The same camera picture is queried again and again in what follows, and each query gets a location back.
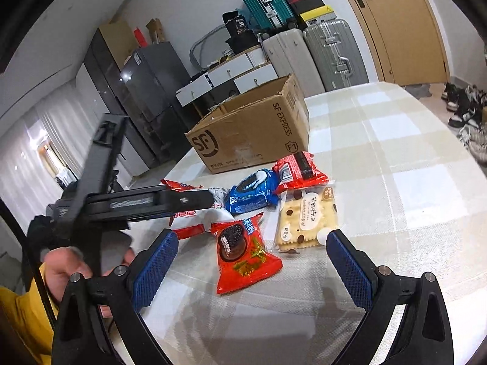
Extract white drawer desk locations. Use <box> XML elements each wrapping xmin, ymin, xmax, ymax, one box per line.
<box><xmin>176</xmin><ymin>49</ymin><xmax>280</xmax><ymax>116</ymax></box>

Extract grey fridge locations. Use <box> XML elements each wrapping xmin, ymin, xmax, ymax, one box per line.
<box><xmin>120</xmin><ymin>41</ymin><xmax>191</xmax><ymax>168</ymax></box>

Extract white curtain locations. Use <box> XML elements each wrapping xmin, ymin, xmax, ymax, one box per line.
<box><xmin>23</xmin><ymin>103</ymin><xmax>89</xmax><ymax>214</ymax></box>

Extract teal suitcase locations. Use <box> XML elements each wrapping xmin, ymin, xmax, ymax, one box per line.
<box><xmin>230</xmin><ymin>0</ymin><xmax>295</xmax><ymax>31</ymax></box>

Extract red cookie packet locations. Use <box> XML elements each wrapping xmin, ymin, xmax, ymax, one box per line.
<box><xmin>210</xmin><ymin>213</ymin><xmax>284</xmax><ymax>296</ymax></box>

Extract grey oval metal frame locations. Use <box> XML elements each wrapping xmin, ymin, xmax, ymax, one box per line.
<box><xmin>190</xmin><ymin>25</ymin><xmax>229</xmax><ymax>71</ymax></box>

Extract grey door mat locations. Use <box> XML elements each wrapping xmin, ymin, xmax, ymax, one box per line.
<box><xmin>405</xmin><ymin>84</ymin><xmax>430</xmax><ymax>99</ymax></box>

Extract cream ribbed suitcase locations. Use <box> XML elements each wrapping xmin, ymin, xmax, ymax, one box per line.
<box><xmin>261</xmin><ymin>28</ymin><xmax>326</xmax><ymax>96</ymax></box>

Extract black hat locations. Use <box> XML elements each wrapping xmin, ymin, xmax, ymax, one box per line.
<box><xmin>225</xmin><ymin>32</ymin><xmax>259</xmax><ymax>54</ymax></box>

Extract wooden door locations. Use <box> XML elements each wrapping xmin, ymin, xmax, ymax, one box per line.
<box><xmin>329</xmin><ymin>0</ymin><xmax>451</xmax><ymax>84</ymax></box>

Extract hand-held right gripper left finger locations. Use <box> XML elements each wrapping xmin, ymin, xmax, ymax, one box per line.
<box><xmin>51</xmin><ymin>228</ymin><xmax>179</xmax><ymax>365</ymax></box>

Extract white red snack packet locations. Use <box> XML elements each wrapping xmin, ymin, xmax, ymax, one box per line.
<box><xmin>160</xmin><ymin>178</ymin><xmax>231</xmax><ymax>241</ymax></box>

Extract heap of black white sneakers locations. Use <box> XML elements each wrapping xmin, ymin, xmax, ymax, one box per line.
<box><xmin>441</xmin><ymin>83</ymin><xmax>487</xmax><ymax>168</ymax></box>

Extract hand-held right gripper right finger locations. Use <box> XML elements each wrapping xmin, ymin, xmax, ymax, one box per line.
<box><xmin>325</xmin><ymin>229</ymin><xmax>455</xmax><ymax>365</ymax></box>

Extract tall dark glass cabinet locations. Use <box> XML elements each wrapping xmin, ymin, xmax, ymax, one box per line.
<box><xmin>83</xmin><ymin>19</ymin><xmax>153</xmax><ymax>177</ymax></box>

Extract silver suitcase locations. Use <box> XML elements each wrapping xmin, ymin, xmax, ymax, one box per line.
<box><xmin>303</xmin><ymin>18</ymin><xmax>370</xmax><ymax>91</ymax></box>

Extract blue cookie packet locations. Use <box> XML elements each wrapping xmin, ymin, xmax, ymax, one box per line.
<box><xmin>224</xmin><ymin>168</ymin><xmax>283</xmax><ymax>214</ymax></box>

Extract black printed bag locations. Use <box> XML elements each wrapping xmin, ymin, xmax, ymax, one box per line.
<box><xmin>222</xmin><ymin>11</ymin><xmax>252</xmax><ymax>37</ymax></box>

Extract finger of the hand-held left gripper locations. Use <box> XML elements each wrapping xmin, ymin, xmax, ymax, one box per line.
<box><xmin>86</xmin><ymin>187</ymin><xmax>216</xmax><ymax>224</ymax></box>
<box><xmin>82</xmin><ymin>113</ymin><xmax>129</xmax><ymax>198</ymax></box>

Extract person's left hand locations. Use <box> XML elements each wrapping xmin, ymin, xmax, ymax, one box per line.
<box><xmin>43</xmin><ymin>246</ymin><xmax>135</xmax><ymax>319</ymax></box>

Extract brown cardboard box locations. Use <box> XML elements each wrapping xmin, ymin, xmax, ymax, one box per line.
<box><xmin>185</xmin><ymin>73</ymin><xmax>310</xmax><ymax>175</ymax></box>

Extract cream cracker packet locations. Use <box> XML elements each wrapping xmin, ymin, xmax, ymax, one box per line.
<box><xmin>274</xmin><ymin>183</ymin><xmax>338</xmax><ymax>255</ymax></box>

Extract red chocolate wafer packet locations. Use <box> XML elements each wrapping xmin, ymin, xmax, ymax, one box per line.
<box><xmin>272</xmin><ymin>151</ymin><xmax>328</xmax><ymax>195</ymax></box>

